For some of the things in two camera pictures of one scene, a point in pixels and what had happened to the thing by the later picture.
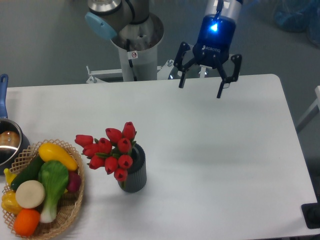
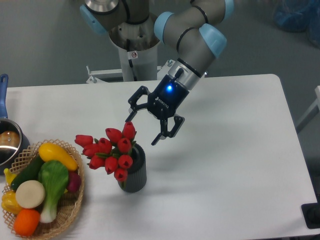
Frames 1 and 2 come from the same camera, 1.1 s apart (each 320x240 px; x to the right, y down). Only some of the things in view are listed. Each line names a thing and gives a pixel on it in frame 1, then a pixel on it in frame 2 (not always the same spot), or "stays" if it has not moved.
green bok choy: x=53 y=176 stays
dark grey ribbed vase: x=137 y=174 stays
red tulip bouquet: x=113 y=154 stays
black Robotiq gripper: x=216 y=37 -> x=163 y=103
